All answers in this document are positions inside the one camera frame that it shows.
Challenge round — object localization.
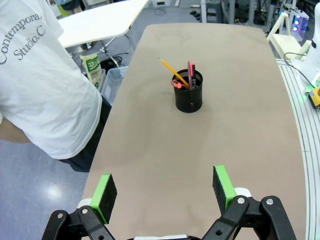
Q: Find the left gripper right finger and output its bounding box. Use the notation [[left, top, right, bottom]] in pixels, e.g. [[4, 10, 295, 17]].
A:
[[199, 164, 298, 240]]

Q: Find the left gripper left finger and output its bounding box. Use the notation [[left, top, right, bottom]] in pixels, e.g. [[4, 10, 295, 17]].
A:
[[41, 173, 119, 240]]

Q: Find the mauve pink pen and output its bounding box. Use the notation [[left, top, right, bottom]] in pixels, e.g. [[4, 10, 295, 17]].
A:
[[187, 60, 195, 90]]

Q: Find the black marker with red ends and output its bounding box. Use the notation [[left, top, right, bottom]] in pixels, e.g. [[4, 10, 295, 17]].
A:
[[190, 62, 198, 90]]

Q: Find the yellow pencil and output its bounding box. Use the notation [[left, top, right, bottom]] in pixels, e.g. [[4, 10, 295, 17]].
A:
[[157, 57, 192, 90]]

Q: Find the person's right forearm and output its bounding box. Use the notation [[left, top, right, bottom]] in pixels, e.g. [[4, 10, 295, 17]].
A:
[[0, 116, 34, 146]]

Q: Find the black mesh pen holder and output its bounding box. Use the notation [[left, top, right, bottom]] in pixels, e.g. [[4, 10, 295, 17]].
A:
[[173, 69, 204, 114]]

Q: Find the clear plastic storage bin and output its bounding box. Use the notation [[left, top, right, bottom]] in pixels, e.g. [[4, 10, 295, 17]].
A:
[[100, 65, 130, 107]]

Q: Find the yellow emergency stop box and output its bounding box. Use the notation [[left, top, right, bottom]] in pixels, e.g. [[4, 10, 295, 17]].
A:
[[307, 86, 320, 110]]

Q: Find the person in white T-shirt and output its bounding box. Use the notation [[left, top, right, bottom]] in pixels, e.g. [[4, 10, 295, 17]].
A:
[[0, 0, 114, 174]]

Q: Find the white wooden stool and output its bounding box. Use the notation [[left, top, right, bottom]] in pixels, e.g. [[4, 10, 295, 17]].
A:
[[265, 11, 314, 61]]

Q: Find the white rounded table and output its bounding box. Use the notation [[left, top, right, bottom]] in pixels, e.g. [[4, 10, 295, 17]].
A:
[[56, 0, 151, 49]]

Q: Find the grey metal rack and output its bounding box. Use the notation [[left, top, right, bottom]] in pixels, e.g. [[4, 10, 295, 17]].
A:
[[199, 0, 281, 26]]

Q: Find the computer case with coloured lights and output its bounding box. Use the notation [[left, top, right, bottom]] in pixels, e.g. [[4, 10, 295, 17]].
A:
[[289, 13, 311, 35]]

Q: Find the grey aluminium mounting frame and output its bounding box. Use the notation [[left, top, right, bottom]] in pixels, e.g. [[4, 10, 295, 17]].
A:
[[274, 57, 320, 240]]

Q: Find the thin black cable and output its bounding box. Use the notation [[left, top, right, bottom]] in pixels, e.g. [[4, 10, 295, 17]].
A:
[[283, 51, 314, 89]]

